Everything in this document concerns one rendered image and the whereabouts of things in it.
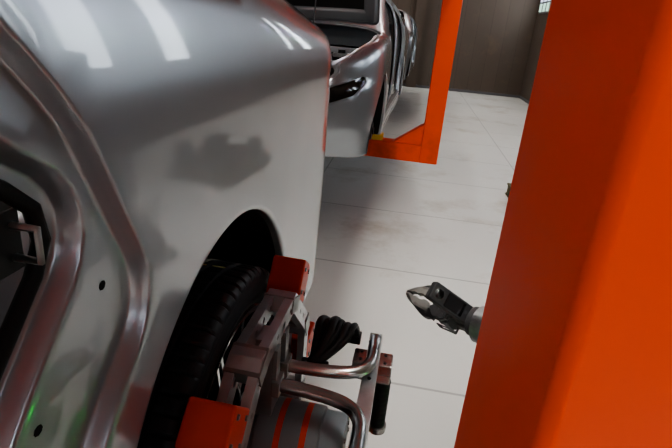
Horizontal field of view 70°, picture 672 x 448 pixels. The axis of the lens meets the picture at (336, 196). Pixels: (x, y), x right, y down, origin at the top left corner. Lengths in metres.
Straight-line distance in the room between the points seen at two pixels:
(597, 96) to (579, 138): 0.02
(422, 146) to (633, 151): 4.31
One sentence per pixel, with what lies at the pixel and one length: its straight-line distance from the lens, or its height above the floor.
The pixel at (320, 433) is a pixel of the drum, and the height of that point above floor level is 0.91.
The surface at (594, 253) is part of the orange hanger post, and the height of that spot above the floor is 1.59.
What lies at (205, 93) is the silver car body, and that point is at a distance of 0.71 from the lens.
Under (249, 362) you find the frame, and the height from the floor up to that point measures 1.11.
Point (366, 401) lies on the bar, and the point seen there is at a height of 0.98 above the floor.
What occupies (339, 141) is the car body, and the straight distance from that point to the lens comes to 3.40.
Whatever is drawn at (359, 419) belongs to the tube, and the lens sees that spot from 0.93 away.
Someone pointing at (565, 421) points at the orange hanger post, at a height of 1.52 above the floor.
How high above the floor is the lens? 1.66
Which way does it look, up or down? 20 degrees down
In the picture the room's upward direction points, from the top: 5 degrees clockwise
